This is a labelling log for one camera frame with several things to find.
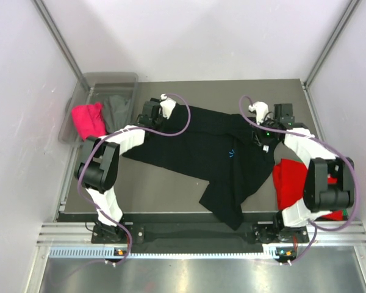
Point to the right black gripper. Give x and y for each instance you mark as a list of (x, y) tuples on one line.
[(262, 140)]

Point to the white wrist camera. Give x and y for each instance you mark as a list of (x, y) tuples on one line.
[(260, 109), (167, 105)]

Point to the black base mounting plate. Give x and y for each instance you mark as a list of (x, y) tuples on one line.
[(256, 228)]

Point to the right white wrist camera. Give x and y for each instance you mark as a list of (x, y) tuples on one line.
[(260, 109)]

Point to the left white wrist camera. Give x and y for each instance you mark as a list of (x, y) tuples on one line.
[(167, 105)]

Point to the grey plastic bin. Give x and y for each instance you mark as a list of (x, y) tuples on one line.
[(100, 87)]

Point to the green folded t shirt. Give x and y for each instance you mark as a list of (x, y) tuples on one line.
[(344, 213)]

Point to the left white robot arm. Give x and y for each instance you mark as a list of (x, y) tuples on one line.
[(97, 170)]

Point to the left aluminium frame post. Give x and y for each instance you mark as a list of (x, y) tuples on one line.
[(47, 18)]

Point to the grey slotted cable duct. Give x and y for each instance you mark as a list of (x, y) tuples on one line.
[(118, 253)]

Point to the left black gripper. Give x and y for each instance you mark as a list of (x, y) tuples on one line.
[(160, 115)]

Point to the black t shirt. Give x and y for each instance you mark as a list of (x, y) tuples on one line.
[(215, 147)]

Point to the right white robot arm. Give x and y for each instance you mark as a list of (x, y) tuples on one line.
[(306, 146)]

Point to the pink t shirt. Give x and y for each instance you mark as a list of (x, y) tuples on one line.
[(88, 120)]

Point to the red folded t shirt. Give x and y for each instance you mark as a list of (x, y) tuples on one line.
[(289, 177)]

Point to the grey t shirt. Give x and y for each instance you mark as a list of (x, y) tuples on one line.
[(116, 113)]

